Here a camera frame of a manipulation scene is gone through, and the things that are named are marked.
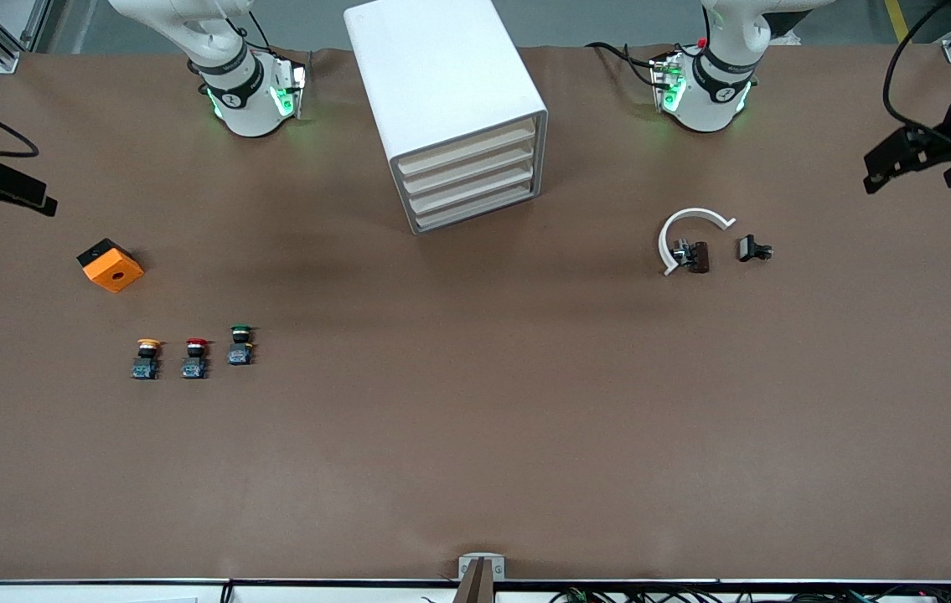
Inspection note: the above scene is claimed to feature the cream cabinet drawer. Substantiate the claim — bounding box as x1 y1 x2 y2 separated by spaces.
407 162 538 214
413 182 540 233
396 119 538 176
401 142 538 196

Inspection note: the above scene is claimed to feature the yellow push button switch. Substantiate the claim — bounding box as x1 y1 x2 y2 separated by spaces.
131 338 164 381

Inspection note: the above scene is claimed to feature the white table edge rail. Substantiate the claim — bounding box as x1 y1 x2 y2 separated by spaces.
0 578 951 603

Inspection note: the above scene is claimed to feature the green push button switch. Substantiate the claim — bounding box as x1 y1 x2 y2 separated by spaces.
227 325 256 367

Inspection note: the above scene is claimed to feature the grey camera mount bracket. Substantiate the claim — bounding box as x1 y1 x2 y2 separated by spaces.
453 554 506 603

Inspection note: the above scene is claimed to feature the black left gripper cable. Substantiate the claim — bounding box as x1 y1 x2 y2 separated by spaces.
882 0 951 135

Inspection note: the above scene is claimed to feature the white drawer cabinet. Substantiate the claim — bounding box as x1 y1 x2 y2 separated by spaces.
344 0 549 236

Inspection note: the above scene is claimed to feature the orange box with hole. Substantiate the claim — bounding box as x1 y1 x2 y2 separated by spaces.
76 238 145 294

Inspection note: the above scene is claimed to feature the white curved plastic ring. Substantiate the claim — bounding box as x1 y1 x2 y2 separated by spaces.
658 208 737 277

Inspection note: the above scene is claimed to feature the black arm base cable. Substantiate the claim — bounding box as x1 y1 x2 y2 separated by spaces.
584 41 662 90

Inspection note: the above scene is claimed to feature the red push button switch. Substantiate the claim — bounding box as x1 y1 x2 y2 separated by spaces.
181 338 213 380

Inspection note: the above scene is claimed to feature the brown small electrical component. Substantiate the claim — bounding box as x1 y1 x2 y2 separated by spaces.
673 240 711 275

